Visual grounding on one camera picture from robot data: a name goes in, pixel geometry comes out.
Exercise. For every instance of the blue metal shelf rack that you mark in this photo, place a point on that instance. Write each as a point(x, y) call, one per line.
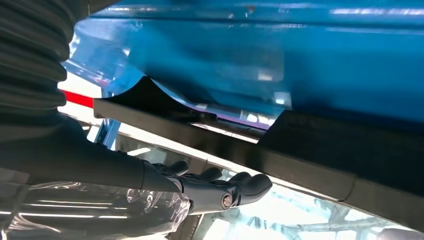
point(232, 49)

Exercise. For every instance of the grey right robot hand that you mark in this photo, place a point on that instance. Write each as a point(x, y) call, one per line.
point(82, 159)

